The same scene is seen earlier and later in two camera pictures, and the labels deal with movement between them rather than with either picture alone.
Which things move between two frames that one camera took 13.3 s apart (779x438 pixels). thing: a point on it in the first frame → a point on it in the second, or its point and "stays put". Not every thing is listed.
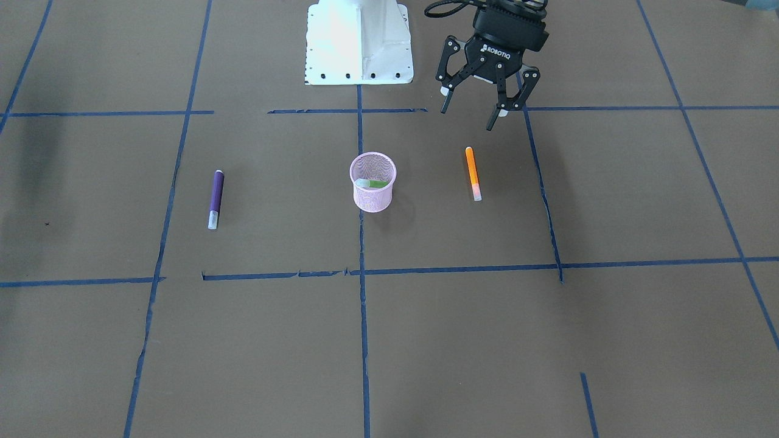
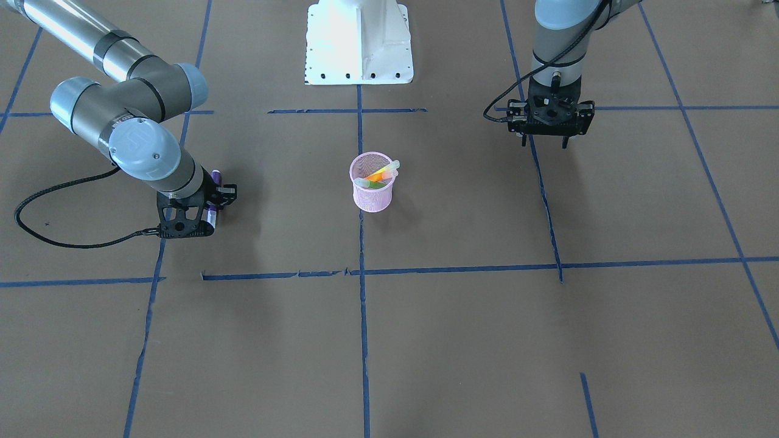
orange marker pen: (476, 190) → (383, 175)
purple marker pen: (216, 199) stays put
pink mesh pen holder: (373, 174) stays put
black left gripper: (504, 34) → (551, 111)
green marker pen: (370, 183) stays put
